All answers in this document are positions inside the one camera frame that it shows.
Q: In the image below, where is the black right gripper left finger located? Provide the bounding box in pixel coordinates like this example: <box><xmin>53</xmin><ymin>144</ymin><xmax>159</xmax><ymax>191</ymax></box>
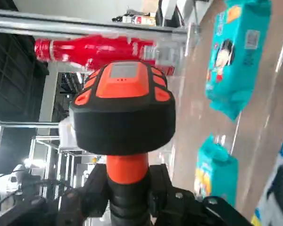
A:
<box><xmin>14</xmin><ymin>163</ymin><xmax>110</xmax><ymax>226</ymax></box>

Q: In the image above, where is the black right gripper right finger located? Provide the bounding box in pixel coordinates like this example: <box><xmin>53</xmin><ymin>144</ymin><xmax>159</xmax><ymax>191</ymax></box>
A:
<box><xmin>148</xmin><ymin>164</ymin><xmax>253</xmax><ymax>226</ymax></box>

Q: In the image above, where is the orange black barcode scanner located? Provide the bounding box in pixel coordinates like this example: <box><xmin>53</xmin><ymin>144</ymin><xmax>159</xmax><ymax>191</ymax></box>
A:
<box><xmin>69</xmin><ymin>60</ymin><xmax>176</xmax><ymax>226</ymax></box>

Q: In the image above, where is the red Coca-Cola bottle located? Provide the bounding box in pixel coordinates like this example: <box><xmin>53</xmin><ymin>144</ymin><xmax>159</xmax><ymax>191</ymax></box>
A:
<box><xmin>34</xmin><ymin>34</ymin><xmax>175</xmax><ymax>76</ymax></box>

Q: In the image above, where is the teal snack packet yellow print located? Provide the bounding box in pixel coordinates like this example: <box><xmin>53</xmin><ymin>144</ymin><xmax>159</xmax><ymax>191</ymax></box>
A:
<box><xmin>194</xmin><ymin>135</ymin><xmax>239</xmax><ymax>208</ymax></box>

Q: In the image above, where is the blue Oreo cookie box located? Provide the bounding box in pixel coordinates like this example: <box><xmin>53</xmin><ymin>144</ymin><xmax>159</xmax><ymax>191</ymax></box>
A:
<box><xmin>251</xmin><ymin>131</ymin><xmax>283</xmax><ymax>226</ymax></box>

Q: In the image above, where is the teal snack packet red-dressed girl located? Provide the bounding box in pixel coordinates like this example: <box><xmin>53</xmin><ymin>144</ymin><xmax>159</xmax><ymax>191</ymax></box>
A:
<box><xmin>205</xmin><ymin>0</ymin><xmax>272</xmax><ymax>121</ymax></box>

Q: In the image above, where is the clear acrylic stepped shelf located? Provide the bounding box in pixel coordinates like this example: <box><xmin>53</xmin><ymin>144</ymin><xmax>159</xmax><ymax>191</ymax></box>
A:
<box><xmin>155</xmin><ymin>22</ymin><xmax>283</xmax><ymax>226</ymax></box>

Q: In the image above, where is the aluminium frame post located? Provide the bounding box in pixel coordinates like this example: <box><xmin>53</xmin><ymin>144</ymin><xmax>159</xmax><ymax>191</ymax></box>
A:
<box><xmin>0</xmin><ymin>9</ymin><xmax>188</xmax><ymax>40</ymax></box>

